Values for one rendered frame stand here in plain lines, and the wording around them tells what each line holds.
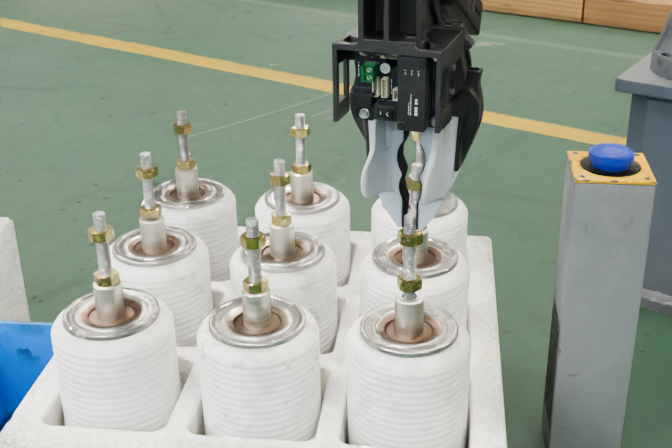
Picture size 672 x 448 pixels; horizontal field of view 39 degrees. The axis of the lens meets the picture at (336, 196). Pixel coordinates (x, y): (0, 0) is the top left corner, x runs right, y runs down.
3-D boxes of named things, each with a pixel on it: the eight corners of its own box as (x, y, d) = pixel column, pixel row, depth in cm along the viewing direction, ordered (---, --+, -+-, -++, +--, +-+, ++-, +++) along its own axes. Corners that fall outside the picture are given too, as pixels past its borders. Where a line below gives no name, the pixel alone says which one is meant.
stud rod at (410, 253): (417, 308, 71) (418, 217, 68) (404, 309, 71) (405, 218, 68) (414, 301, 72) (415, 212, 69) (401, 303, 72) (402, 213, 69)
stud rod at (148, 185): (149, 228, 85) (141, 150, 82) (160, 229, 85) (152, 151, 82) (145, 233, 84) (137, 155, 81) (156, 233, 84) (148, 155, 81)
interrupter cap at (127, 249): (154, 278, 81) (153, 271, 81) (94, 255, 85) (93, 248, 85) (213, 245, 86) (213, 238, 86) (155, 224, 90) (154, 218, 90)
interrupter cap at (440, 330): (445, 369, 68) (445, 361, 68) (346, 350, 70) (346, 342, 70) (467, 317, 74) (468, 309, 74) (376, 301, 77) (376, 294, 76)
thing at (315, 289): (238, 392, 95) (228, 232, 88) (332, 384, 96) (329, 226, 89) (241, 454, 87) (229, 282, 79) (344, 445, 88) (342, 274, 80)
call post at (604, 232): (541, 421, 102) (566, 153, 89) (607, 425, 101) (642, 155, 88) (546, 465, 95) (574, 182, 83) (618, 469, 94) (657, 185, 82)
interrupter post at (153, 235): (154, 258, 84) (151, 225, 83) (135, 251, 85) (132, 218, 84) (173, 248, 86) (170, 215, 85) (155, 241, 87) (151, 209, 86)
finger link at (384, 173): (342, 246, 66) (346, 122, 62) (369, 212, 71) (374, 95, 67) (385, 254, 65) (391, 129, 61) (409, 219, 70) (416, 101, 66)
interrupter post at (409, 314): (419, 344, 71) (420, 306, 70) (389, 338, 72) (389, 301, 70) (427, 328, 73) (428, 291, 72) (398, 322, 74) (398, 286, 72)
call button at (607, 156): (584, 161, 87) (586, 140, 87) (628, 162, 87) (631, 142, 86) (589, 178, 84) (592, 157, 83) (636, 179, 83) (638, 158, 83)
